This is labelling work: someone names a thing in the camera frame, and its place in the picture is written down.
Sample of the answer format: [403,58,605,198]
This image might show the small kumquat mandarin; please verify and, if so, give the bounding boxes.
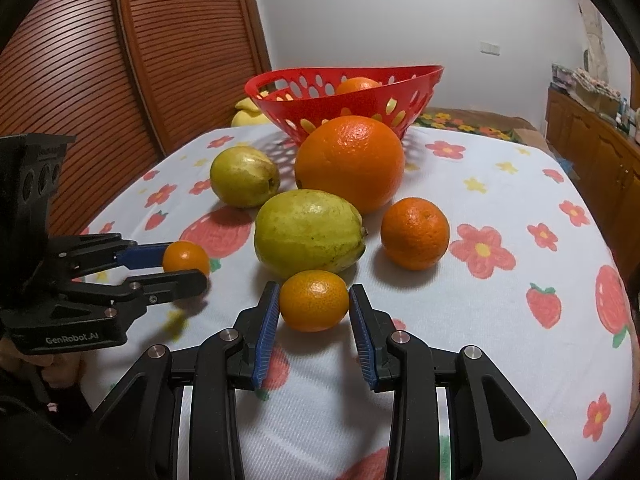
[162,240,210,276]

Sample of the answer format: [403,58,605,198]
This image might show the yellow-green oval guava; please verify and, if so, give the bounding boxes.
[254,190,367,278]

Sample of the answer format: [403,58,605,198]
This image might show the medium mandarin orange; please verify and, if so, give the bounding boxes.
[380,197,450,271]

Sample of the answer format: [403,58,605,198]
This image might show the large back orange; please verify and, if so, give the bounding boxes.
[294,116,405,214]

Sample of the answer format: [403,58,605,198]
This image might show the large orange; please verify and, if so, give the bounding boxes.
[294,116,405,214]
[335,76,382,96]

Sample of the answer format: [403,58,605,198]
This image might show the large front orange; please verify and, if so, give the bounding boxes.
[335,76,382,96]

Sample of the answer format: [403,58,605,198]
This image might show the person's left hand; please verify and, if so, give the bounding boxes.
[0,337,86,388]

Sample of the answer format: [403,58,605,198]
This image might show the brown louvered wardrobe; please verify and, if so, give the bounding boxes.
[1,0,270,235]

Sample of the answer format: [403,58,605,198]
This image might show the yellow plush toy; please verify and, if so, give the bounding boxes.
[231,98,270,127]

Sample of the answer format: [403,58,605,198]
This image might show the red perforated plastic basket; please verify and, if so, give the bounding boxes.
[244,65,445,145]

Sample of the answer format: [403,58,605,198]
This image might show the wooden sideboard cabinet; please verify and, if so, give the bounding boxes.
[546,88,640,282]

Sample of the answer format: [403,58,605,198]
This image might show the floral bed blanket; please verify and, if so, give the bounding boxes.
[414,107,551,155]

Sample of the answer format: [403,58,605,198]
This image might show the cardboard box with cloth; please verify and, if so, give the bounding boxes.
[572,68,620,114]

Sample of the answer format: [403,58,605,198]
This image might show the beige curtain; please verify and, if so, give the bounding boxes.
[578,0,608,82]

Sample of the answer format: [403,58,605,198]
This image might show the white wall switch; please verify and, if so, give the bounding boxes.
[480,41,501,56]

